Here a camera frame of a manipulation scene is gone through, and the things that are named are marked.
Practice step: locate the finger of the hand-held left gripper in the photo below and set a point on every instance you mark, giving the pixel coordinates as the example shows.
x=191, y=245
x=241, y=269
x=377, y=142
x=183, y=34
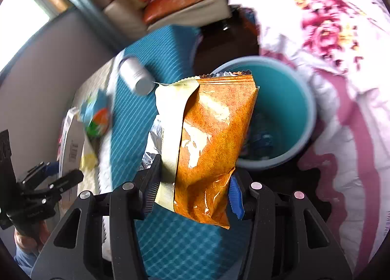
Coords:
x=65, y=181
x=45, y=169

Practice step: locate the orange snack bag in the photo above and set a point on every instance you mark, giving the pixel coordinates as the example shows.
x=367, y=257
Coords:
x=213, y=146

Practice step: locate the white drink bottle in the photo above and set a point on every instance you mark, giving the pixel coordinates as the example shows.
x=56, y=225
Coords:
x=135, y=74

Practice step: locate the blue plastic bin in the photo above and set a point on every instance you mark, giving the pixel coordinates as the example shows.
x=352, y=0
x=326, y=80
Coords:
x=283, y=100

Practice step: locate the beige sofa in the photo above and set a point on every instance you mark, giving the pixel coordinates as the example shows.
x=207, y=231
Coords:
x=122, y=12

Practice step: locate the blue drink carton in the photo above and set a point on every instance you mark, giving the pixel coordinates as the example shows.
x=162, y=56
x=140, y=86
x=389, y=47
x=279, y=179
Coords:
x=96, y=112

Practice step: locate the window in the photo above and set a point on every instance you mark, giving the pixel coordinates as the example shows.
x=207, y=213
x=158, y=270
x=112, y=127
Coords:
x=21, y=15

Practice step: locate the white cardboard box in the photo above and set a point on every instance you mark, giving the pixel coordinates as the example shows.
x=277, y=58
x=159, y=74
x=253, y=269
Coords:
x=71, y=146

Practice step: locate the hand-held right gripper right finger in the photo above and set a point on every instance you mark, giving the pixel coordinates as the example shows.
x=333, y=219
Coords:
x=236, y=200

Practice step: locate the dark plastic wrapper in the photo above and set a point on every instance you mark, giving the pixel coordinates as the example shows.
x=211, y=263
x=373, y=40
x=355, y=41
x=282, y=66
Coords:
x=262, y=141

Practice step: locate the teal checked mat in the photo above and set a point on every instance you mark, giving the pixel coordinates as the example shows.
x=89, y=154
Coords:
x=182, y=249

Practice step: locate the floral blanket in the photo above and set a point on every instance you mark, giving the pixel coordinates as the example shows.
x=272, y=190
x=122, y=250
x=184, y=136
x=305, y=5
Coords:
x=320, y=24

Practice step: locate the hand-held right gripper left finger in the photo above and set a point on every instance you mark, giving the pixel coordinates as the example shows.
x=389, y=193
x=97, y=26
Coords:
x=149, y=200

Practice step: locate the person's left hand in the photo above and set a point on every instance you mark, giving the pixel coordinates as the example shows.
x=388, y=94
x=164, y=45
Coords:
x=29, y=240

